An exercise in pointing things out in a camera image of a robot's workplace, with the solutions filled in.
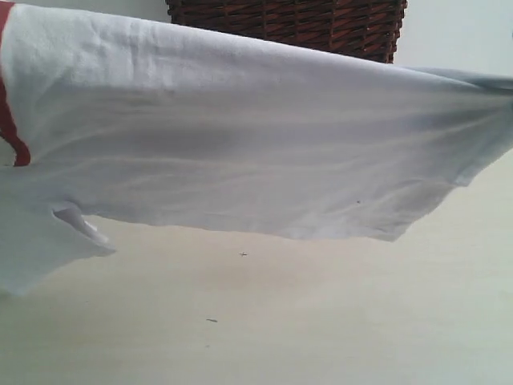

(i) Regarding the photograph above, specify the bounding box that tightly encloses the white t-shirt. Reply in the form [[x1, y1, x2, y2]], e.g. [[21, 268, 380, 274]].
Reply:
[[1, 2, 512, 294]]

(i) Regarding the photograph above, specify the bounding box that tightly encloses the dark brown wicker basket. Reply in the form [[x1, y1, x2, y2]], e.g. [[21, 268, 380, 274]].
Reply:
[[166, 0, 407, 63]]

